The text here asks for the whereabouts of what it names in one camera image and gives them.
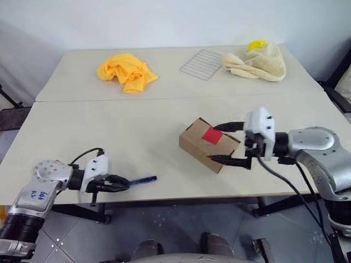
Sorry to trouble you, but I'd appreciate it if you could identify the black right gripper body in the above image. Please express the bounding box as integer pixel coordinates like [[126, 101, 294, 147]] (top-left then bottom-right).
[[245, 133, 268, 170]]

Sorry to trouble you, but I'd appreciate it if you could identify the black upright post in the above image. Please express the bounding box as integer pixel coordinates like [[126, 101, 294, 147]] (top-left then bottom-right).
[[328, 232, 344, 263]]

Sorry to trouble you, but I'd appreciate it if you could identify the brown metal bracket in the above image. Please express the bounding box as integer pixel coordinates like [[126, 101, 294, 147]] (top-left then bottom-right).
[[253, 238, 273, 263]]

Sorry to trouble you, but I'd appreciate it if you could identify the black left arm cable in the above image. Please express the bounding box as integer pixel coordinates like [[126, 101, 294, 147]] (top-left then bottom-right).
[[67, 147, 105, 168]]

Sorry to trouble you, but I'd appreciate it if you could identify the blue cutter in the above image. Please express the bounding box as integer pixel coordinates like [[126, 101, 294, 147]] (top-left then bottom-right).
[[127, 175, 158, 187]]

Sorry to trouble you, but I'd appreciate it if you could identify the black metal frame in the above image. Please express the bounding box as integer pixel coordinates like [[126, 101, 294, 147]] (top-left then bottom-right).
[[316, 80, 351, 113]]

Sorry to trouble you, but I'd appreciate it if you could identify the dark textured floor plate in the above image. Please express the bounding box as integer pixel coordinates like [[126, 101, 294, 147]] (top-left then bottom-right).
[[0, 106, 32, 132]]

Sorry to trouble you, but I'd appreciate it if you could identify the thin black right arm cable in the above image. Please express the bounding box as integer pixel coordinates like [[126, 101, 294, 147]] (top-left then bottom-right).
[[278, 156, 331, 238]]

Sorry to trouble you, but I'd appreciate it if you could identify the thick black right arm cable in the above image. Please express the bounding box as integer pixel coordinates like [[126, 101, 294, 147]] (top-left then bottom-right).
[[257, 158, 339, 263]]

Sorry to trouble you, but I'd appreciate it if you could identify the black tripod stand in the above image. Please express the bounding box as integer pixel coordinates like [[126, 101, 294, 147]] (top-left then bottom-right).
[[0, 84, 24, 108]]

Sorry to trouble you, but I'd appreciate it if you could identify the metal wire rack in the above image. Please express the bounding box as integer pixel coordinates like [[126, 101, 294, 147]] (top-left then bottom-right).
[[179, 49, 224, 81]]

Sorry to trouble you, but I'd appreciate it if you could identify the brown cardboard box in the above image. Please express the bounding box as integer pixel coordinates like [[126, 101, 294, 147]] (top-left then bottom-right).
[[179, 117, 241, 175]]

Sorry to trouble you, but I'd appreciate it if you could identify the beige knitted towel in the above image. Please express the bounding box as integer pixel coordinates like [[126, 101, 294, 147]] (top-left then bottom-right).
[[221, 41, 287, 82]]

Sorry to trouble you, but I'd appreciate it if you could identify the small yellow plastic object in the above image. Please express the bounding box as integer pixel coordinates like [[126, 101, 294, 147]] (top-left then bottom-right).
[[246, 40, 268, 53]]

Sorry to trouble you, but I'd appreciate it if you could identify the crumpled yellow cloth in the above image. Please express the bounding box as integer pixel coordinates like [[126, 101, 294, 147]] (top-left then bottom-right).
[[96, 53, 159, 95]]

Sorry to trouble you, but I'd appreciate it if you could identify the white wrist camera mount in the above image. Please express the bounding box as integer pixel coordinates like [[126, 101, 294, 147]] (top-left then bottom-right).
[[245, 107, 276, 161], [81, 155, 109, 194]]

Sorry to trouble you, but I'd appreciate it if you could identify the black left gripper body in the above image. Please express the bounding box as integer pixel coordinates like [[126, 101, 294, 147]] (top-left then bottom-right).
[[87, 175, 111, 207]]

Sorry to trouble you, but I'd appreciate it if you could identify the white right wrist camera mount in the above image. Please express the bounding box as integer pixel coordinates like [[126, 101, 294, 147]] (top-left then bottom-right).
[[245, 107, 276, 161]]

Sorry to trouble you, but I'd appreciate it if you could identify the dark rounded shape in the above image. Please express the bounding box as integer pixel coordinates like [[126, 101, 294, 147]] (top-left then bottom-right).
[[133, 239, 165, 261], [201, 232, 234, 258]]

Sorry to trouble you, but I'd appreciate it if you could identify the red tape square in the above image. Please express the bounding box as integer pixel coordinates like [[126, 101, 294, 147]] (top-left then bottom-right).
[[202, 127, 224, 145]]

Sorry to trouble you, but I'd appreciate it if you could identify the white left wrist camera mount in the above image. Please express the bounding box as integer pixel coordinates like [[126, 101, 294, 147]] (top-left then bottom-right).
[[81, 155, 109, 194]]

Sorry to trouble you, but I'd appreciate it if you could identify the black table leg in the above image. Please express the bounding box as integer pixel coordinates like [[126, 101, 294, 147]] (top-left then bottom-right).
[[252, 195, 315, 218], [52, 204, 112, 225]]

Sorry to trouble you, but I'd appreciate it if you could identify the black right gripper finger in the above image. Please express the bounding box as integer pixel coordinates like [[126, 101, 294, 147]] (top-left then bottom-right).
[[210, 155, 252, 170], [213, 121, 245, 133]]

